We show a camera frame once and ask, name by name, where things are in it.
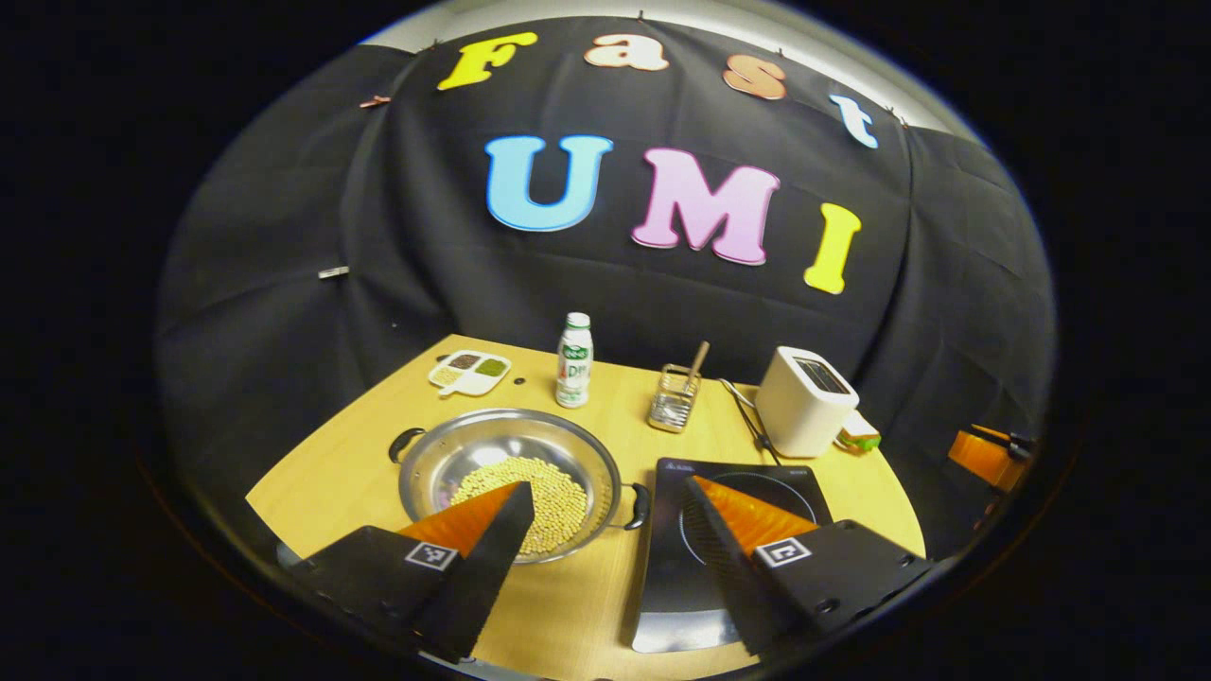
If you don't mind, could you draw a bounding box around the black induction cooktop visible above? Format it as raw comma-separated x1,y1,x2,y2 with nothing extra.
622,458,834,654

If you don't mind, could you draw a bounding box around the white toaster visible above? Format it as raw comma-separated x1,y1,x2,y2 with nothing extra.
755,346,860,459

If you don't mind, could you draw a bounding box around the white divided plate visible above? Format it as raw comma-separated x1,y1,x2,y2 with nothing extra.
428,350,513,396

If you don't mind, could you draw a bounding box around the pile of soybeans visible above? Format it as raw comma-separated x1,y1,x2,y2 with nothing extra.
449,457,589,556

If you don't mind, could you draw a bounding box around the sandwich with lettuce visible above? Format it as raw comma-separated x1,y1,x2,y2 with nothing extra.
837,411,883,453

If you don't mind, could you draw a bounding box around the black backdrop cloth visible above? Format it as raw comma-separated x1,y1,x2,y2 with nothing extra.
156,14,1059,559

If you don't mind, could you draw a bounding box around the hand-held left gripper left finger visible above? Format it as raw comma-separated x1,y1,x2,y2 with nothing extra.
289,480,536,663

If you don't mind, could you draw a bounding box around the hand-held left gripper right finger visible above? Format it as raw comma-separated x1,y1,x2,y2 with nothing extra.
683,475,933,656

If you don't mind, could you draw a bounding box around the white drink bottle green label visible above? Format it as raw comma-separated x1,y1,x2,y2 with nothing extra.
554,312,593,410

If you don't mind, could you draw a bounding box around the black power cable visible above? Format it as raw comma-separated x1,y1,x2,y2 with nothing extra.
716,378,782,464

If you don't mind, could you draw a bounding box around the wire utensil basket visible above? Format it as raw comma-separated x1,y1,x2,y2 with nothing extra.
648,364,701,434

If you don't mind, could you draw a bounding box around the stainless steel pot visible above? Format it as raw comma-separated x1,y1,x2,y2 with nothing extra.
388,409,652,566

